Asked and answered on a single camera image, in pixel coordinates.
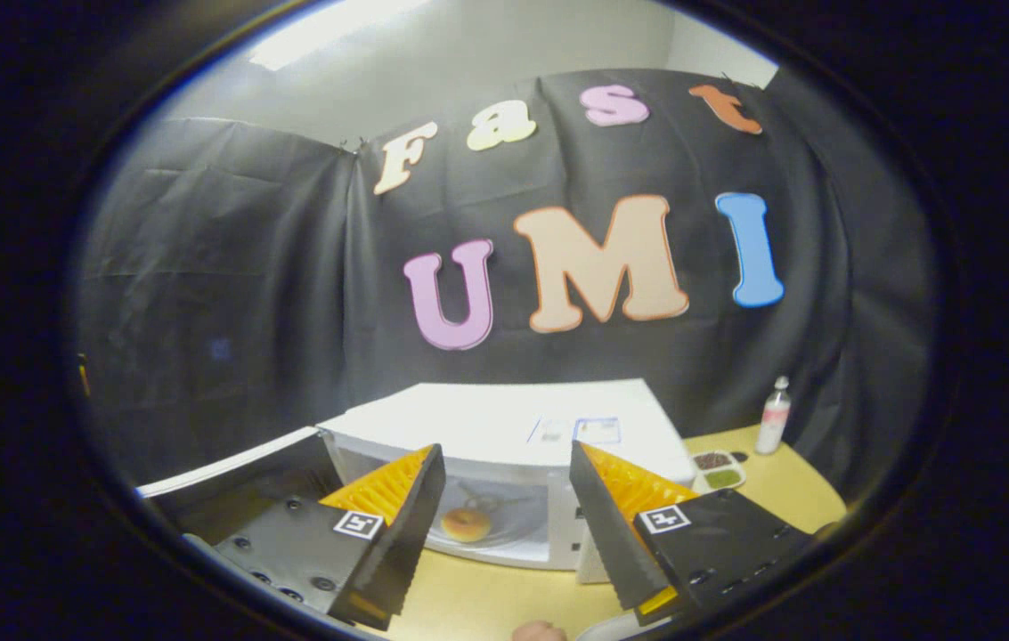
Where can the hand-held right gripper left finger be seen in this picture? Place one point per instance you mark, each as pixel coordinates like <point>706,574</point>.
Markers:
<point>406,543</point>

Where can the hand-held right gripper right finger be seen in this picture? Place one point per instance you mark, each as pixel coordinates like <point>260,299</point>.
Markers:
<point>602,534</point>

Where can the round brown bun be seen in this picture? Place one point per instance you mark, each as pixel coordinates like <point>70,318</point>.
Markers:
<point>467,525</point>

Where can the white microwave oven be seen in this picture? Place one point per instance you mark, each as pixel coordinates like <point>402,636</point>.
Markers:
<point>486,418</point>

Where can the white square plate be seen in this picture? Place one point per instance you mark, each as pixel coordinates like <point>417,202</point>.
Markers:
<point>602,632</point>

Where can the divided white seasoning dish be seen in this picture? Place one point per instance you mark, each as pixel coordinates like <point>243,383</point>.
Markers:
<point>718,472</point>

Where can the small clear bottle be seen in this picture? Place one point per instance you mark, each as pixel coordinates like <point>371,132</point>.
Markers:
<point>773,418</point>

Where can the black backdrop cloth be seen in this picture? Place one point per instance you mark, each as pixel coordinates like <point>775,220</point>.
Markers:
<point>228,267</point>

